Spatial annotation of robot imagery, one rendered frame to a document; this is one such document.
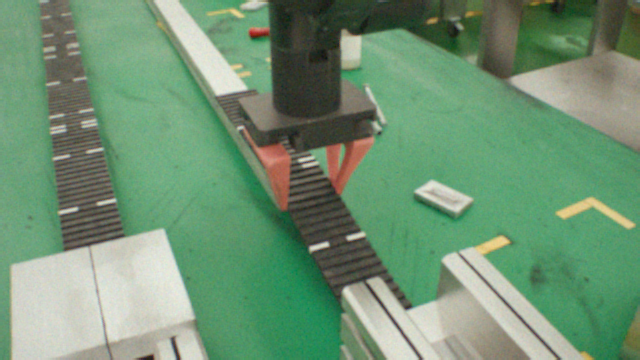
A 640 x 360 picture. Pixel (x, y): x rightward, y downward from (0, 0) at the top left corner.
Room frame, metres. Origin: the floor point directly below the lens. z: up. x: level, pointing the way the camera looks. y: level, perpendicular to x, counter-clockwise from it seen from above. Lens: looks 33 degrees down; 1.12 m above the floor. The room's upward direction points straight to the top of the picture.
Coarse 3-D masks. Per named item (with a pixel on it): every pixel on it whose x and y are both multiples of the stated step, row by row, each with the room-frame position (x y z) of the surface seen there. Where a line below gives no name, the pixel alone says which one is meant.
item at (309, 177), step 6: (318, 168) 0.49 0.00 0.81; (294, 174) 0.48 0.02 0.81; (300, 174) 0.48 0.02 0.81; (306, 174) 0.49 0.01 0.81; (312, 174) 0.49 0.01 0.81; (318, 174) 0.49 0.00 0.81; (324, 174) 0.49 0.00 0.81; (294, 180) 0.48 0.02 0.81; (300, 180) 0.48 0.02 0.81; (306, 180) 0.48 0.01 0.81; (312, 180) 0.48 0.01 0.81; (318, 180) 0.48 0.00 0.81; (324, 180) 0.48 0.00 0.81; (294, 186) 0.47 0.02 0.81; (300, 186) 0.47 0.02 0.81
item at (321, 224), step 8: (320, 216) 0.43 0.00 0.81; (328, 216) 0.43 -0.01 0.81; (336, 216) 0.43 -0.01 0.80; (344, 216) 0.43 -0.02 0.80; (352, 216) 0.43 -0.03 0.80; (296, 224) 0.42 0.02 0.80; (304, 224) 0.42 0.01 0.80; (312, 224) 0.42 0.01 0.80; (320, 224) 0.42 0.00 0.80; (328, 224) 0.42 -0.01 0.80; (336, 224) 0.42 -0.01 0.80; (344, 224) 0.42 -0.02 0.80; (352, 224) 0.43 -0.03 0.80; (304, 232) 0.41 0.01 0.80; (312, 232) 0.41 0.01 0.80; (320, 232) 0.41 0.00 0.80
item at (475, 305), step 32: (448, 256) 0.31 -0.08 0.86; (480, 256) 0.31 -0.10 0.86; (352, 288) 0.28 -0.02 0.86; (384, 288) 0.28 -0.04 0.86; (448, 288) 0.29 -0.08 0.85; (480, 288) 0.27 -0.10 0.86; (512, 288) 0.27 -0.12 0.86; (352, 320) 0.26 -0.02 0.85; (384, 320) 0.25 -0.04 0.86; (416, 320) 0.29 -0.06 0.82; (448, 320) 0.29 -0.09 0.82; (480, 320) 0.26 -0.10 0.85; (512, 320) 0.25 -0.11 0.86; (544, 320) 0.25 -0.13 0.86; (352, 352) 0.26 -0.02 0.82; (384, 352) 0.23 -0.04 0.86; (416, 352) 0.22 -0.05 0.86; (448, 352) 0.25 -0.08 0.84; (480, 352) 0.26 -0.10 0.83; (512, 352) 0.23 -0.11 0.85; (544, 352) 0.22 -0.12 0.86; (576, 352) 0.22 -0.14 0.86
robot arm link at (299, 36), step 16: (272, 16) 0.44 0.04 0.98; (288, 16) 0.43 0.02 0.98; (304, 16) 0.43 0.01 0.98; (272, 32) 0.45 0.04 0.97; (288, 32) 0.43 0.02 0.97; (304, 32) 0.43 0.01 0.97; (336, 32) 0.44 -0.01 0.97; (288, 48) 0.43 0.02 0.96; (304, 48) 0.43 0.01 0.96; (320, 48) 0.43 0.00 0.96
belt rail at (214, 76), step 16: (160, 0) 1.07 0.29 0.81; (176, 0) 1.07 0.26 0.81; (160, 16) 1.04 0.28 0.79; (176, 16) 0.98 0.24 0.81; (176, 32) 0.90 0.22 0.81; (192, 32) 0.90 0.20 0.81; (176, 48) 0.90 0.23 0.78; (192, 48) 0.83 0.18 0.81; (208, 48) 0.83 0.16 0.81; (192, 64) 0.82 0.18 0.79; (208, 64) 0.77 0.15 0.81; (224, 64) 0.77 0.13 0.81; (208, 80) 0.71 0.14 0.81; (224, 80) 0.71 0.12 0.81; (240, 80) 0.71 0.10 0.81; (208, 96) 0.72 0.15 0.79; (224, 112) 0.64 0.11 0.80; (240, 144) 0.59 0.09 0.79; (256, 160) 0.53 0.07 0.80; (272, 192) 0.49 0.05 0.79
